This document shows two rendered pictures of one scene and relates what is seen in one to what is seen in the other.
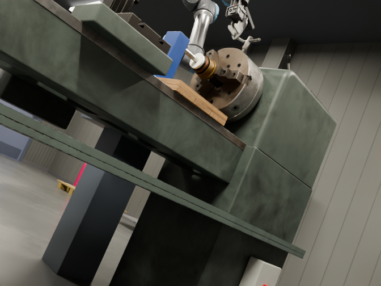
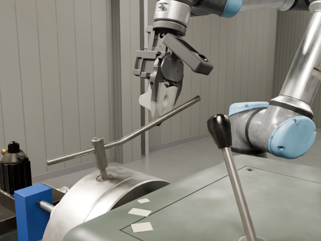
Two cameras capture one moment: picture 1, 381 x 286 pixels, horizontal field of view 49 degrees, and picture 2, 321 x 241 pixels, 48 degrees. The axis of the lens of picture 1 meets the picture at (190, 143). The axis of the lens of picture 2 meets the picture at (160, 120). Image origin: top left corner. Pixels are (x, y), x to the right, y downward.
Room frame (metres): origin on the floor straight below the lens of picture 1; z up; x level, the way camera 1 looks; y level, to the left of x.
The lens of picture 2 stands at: (1.84, -0.74, 1.49)
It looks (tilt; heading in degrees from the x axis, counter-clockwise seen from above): 12 degrees down; 86
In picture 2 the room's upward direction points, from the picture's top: straight up
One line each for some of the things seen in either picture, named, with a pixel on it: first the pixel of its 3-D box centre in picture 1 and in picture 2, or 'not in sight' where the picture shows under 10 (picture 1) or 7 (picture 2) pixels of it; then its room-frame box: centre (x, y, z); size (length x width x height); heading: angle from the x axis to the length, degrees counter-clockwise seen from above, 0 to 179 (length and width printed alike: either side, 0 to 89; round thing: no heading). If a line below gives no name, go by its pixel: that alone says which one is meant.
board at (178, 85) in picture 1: (171, 99); not in sight; (1.62, 0.14, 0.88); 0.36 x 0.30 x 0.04; 45
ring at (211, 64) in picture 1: (204, 67); not in sight; (1.69, 0.07, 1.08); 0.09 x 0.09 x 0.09; 45
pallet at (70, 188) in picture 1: (89, 198); not in sight; (6.73, 1.10, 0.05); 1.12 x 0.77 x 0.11; 40
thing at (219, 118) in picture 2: (287, 58); (220, 131); (1.95, -0.27, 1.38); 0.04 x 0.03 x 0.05; 135
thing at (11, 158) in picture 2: not in sight; (14, 155); (1.43, 0.44, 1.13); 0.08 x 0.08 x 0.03
